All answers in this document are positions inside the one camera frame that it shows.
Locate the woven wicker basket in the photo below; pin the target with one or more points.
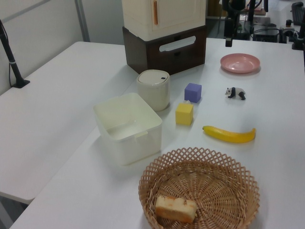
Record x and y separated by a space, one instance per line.
214 190

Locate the white open plastic bin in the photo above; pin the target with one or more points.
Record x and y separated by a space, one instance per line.
128 124

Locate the purple foam cube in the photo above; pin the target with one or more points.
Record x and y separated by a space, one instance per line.
193 93

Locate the black table clamp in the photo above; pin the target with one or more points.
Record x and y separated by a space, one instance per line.
297 41

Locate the yellow toy banana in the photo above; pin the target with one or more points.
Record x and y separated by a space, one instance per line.
228 136

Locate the toy bread slice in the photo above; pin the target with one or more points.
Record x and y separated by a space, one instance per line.
175 208

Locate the black monitor stand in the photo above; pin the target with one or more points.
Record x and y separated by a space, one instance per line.
252 10

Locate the black electronics box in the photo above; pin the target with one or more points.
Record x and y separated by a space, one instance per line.
265 35

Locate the pink plastic plate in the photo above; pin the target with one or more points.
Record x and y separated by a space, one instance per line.
239 62

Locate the small pale crumpled object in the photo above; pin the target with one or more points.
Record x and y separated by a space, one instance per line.
186 102

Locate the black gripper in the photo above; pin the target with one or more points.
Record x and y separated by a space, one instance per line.
229 27

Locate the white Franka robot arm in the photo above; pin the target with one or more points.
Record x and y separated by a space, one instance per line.
234 6

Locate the black camera stand pole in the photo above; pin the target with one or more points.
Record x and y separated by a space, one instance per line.
12 64

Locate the small cream lidded trash can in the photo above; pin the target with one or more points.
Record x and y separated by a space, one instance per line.
153 91

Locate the yellow foam cube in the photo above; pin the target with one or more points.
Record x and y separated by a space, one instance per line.
184 115

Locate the toy panda figure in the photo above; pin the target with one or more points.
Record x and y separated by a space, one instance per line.
236 93

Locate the dark brown drawer cabinet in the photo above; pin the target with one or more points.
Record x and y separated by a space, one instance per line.
135 50

